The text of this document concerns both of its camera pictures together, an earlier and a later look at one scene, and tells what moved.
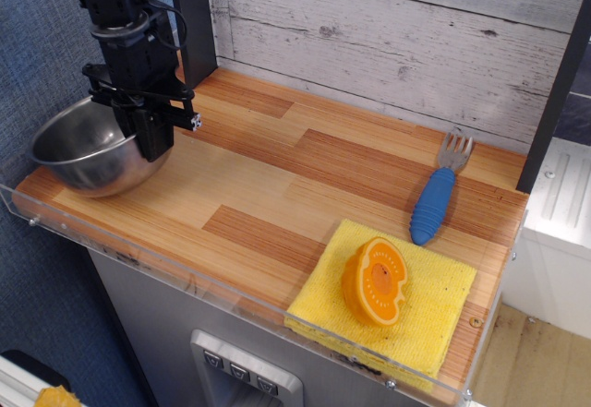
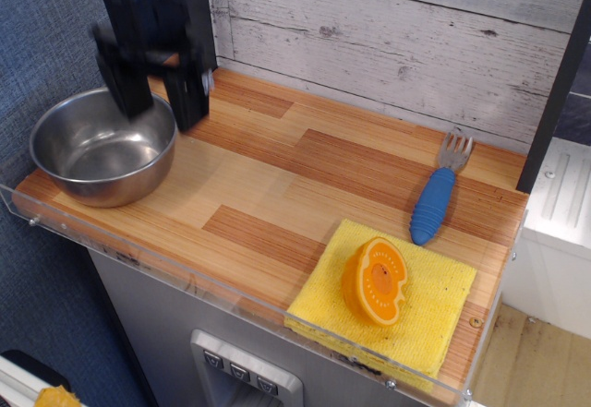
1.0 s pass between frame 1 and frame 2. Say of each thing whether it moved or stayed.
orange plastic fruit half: stayed
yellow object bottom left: stayed
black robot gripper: moved
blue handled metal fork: stayed
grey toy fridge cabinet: stayed
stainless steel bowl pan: moved
